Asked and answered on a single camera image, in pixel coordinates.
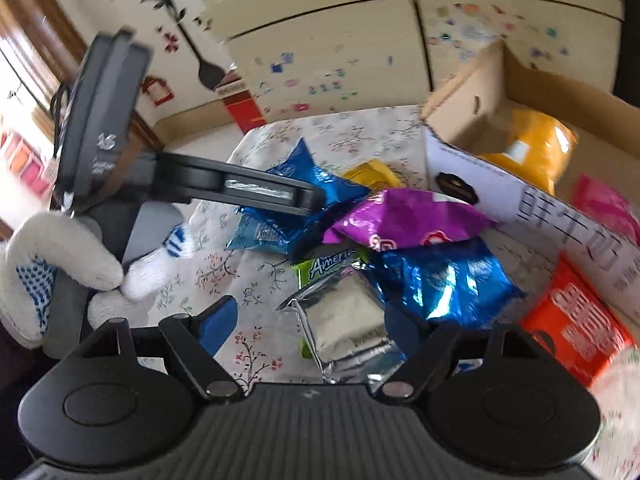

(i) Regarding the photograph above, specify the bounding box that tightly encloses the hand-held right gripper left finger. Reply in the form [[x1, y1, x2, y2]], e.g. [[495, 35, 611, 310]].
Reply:
[[65, 295, 246, 401]]

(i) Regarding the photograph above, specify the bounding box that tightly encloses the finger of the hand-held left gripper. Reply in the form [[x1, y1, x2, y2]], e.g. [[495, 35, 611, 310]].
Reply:
[[215, 159, 327, 218]]

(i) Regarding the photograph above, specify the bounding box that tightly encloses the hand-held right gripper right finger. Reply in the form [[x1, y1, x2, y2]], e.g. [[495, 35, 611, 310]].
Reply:
[[377, 302, 556, 401]]

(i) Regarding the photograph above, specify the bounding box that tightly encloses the green silver cake packet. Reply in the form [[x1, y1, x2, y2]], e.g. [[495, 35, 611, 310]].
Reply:
[[275, 247, 406, 386]]

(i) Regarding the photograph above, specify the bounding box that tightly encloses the blue foil snack packet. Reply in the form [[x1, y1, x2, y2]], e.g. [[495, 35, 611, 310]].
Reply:
[[226, 137, 372, 261], [365, 237, 526, 331]]

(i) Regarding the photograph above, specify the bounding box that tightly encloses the small yellow snack packet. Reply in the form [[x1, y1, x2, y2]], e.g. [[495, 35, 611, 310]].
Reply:
[[342, 158, 403, 192]]

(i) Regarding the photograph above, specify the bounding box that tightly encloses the purple snack packet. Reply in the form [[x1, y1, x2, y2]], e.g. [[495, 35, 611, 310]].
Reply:
[[322, 187, 501, 253]]

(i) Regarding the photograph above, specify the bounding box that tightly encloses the red orange snack packet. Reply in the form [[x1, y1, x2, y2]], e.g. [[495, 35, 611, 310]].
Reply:
[[520, 254, 637, 388]]

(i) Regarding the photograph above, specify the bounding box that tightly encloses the cardboard box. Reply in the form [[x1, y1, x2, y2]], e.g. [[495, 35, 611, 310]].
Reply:
[[420, 40, 640, 311]]

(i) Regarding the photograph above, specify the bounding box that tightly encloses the person's left hand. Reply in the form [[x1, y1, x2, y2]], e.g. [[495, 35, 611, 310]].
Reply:
[[0, 210, 197, 351]]

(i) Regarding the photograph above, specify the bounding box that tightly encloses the floral tablecloth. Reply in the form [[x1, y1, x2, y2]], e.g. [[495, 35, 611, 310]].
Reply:
[[120, 105, 640, 480]]

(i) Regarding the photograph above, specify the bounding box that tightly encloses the red white carton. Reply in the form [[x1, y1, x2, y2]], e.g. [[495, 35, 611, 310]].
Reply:
[[215, 67, 266, 133]]

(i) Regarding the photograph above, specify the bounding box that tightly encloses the cream cabinet with stickers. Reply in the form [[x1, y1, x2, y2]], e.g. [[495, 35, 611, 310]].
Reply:
[[200, 0, 626, 126]]

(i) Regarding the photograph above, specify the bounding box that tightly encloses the large orange snack packet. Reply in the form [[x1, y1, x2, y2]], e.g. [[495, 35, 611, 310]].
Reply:
[[477, 105, 581, 196]]

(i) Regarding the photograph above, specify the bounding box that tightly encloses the pink snack packet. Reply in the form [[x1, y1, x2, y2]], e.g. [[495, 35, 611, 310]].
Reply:
[[570, 174, 640, 246]]

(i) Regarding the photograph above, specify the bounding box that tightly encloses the red frame wall sticker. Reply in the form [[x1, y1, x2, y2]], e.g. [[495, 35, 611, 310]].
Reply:
[[142, 75, 173, 107]]

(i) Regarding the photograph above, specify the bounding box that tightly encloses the black fork-shaped wall decal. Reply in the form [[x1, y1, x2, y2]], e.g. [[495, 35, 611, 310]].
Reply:
[[177, 20, 226, 92]]

